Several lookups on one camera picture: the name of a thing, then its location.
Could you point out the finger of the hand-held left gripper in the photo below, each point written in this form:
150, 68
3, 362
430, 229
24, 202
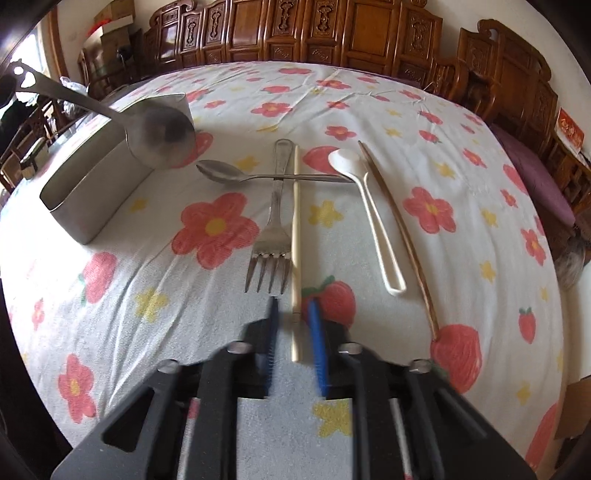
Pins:
7, 92

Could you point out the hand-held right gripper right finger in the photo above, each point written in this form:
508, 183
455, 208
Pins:
316, 332

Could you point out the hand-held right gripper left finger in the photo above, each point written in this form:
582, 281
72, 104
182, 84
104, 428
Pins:
272, 323

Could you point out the metal fork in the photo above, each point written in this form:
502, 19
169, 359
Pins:
272, 240

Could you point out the light wooden chopstick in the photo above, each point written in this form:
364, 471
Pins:
296, 230

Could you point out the rectangular metal tin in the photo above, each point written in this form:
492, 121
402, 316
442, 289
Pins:
92, 203

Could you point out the dark brown chopstick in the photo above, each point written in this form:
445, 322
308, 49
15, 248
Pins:
397, 217

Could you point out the large metal ladle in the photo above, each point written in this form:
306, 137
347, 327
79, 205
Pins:
161, 134

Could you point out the small metal spoon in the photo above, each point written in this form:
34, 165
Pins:
219, 170

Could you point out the wooden dining chair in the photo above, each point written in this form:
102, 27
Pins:
27, 138
90, 69

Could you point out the clear plastic bag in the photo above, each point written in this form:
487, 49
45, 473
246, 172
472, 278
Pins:
74, 87

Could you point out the tall cardboard box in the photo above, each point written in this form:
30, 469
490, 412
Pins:
115, 48

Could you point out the brown cardboard box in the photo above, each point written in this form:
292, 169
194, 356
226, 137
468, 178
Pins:
113, 11

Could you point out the floral strawberry tablecloth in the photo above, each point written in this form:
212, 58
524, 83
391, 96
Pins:
138, 323

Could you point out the grey plastic bag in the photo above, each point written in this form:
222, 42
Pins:
572, 263

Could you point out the purple armchair cushion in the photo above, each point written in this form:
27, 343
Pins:
535, 180

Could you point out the carved wooden sofa bench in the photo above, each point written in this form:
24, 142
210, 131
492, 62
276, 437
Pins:
300, 32

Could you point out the red greeting card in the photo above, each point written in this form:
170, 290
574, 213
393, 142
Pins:
569, 131

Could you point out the carved wooden armchair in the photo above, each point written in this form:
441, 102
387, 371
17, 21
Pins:
508, 69

